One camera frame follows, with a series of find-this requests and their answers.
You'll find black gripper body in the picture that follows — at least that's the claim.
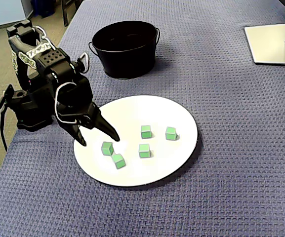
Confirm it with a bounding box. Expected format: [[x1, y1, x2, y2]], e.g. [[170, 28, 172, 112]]
[[55, 76, 100, 132]]

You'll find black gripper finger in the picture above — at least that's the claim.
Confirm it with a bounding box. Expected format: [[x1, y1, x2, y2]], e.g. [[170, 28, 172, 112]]
[[69, 124, 87, 147], [89, 105, 121, 142]]

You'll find small green cube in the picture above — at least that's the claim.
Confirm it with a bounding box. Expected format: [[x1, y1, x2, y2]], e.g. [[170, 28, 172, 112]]
[[112, 154, 126, 170], [140, 125, 153, 139], [100, 141, 114, 156], [165, 126, 178, 141], [138, 143, 151, 159]]

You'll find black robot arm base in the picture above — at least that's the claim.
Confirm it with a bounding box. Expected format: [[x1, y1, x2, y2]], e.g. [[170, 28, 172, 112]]
[[2, 83, 56, 131]]

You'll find white round plate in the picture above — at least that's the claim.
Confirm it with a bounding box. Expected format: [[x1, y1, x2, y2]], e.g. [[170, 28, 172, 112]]
[[73, 94, 199, 188]]

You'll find black metal bucket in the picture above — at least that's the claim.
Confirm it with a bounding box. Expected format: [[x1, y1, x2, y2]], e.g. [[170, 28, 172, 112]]
[[87, 20, 161, 80]]

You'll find dark chair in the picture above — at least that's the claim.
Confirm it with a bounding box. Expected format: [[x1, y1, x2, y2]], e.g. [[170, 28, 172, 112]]
[[60, 0, 85, 27]]

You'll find blue bin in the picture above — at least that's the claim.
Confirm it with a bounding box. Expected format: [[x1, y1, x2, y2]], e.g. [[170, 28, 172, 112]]
[[30, 0, 58, 18]]

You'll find white board panel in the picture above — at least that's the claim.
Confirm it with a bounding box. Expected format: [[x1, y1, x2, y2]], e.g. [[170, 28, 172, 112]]
[[0, 0, 26, 32]]

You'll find blue waffle weave cloth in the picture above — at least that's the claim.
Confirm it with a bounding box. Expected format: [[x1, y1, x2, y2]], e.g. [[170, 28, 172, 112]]
[[0, 0, 285, 237]]

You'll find silver monitor stand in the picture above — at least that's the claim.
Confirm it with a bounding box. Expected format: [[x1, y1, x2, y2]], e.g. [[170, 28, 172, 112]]
[[244, 11, 285, 66]]

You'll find white red gripper servo wire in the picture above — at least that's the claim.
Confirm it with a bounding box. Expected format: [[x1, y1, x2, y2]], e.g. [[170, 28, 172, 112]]
[[54, 82, 81, 124]]

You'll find white red wrist servo wire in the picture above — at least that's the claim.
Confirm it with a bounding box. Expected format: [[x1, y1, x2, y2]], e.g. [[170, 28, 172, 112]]
[[77, 52, 90, 74]]

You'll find black cable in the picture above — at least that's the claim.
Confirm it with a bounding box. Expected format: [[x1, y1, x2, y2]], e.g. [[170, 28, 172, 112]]
[[0, 108, 8, 152]]

